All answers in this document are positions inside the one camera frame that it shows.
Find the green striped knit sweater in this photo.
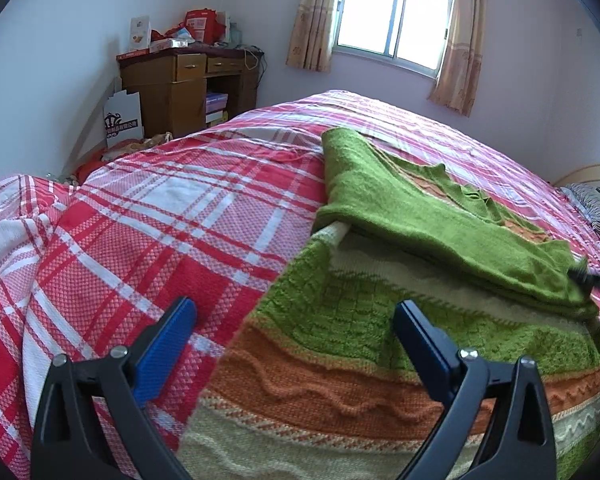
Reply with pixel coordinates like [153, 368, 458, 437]
[177, 127, 600, 480]

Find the stack of flat boxes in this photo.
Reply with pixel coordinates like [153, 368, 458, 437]
[204, 92, 230, 127]

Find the sliding glass window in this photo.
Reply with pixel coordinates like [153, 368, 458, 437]
[334, 0, 456, 78]

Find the wooden desk with drawers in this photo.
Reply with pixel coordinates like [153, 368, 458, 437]
[116, 46, 261, 140]

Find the red gift box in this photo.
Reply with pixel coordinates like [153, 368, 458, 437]
[184, 7, 222, 44]

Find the beige wooden headboard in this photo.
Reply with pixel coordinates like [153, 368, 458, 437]
[552, 162, 600, 190]

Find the grey patterned pillow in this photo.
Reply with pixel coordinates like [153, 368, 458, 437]
[560, 182, 600, 247]

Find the white upright card box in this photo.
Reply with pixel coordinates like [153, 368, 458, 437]
[129, 16, 152, 52]

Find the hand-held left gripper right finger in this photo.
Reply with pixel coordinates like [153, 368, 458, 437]
[392, 300, 558, 480]

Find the red plaid bed sheet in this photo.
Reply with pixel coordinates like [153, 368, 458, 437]
[0, 90, 600, 480]

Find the red plastic bag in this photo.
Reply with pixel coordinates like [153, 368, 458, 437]
[76, 147, 108, 183]

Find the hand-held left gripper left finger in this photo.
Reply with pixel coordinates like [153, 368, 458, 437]
[30, 296, 198, 480]

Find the brown patterned bag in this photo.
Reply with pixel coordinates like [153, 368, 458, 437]
[130, 132, 175, 152]

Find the white printed carton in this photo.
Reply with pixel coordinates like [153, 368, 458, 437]
[103, 89, 145, 148]

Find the beige patterned curtain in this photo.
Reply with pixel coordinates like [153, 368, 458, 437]
[286, 0, 342, 73]
[427, 0, 488, 117]

